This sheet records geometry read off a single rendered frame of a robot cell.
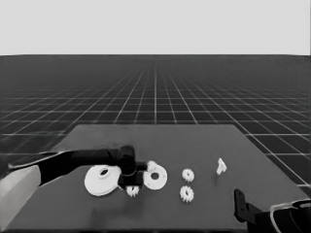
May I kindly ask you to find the large thick white disc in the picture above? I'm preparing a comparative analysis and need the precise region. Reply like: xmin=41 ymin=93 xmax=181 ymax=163
xmin=84 ymin=164 xmax=122 ymax=197

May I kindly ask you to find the small white T-shaped piece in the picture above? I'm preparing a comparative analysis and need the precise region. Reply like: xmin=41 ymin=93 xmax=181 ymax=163
xmin=216 ymin=157 xmax=227 ymax=176

